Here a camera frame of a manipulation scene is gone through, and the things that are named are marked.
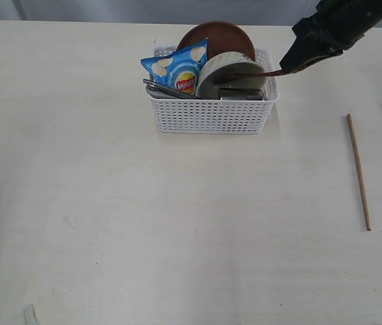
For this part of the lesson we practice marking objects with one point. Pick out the metal cup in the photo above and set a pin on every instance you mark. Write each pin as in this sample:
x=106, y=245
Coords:
x=241, y=94

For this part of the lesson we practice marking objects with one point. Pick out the white perforated plastic basket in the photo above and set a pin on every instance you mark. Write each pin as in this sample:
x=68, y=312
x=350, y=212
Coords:
x=211, y=113

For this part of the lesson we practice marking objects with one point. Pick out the grey ceramic bowl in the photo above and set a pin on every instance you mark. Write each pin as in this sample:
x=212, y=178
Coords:
x=230, y=69

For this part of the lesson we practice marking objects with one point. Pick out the brown round plate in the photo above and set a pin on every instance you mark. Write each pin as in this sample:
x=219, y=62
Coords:
x=222, y=36

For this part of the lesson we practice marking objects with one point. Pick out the wooden chopstick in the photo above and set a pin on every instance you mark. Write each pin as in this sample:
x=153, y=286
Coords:
x=359, y=171

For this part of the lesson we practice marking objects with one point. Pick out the blue chips bag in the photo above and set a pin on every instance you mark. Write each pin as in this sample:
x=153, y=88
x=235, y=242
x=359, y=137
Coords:
x=179, y=70

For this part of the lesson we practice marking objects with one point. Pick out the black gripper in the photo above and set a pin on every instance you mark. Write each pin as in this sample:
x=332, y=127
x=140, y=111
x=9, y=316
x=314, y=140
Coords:
x=335, y=27

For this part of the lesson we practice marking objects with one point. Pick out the silver table knife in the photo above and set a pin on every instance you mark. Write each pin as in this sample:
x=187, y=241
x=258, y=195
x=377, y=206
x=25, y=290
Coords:
x=161, y=93

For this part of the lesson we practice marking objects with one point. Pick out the tape piece on table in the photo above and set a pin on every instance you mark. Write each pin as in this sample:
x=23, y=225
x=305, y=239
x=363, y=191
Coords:
x=29, y=315

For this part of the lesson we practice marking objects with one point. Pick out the silver fork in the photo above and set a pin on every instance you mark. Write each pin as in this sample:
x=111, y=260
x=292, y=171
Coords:
x=185, y=96

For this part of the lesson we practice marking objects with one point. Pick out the dark red wooden spoon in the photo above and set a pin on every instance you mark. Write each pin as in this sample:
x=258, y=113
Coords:
x=234, y=77

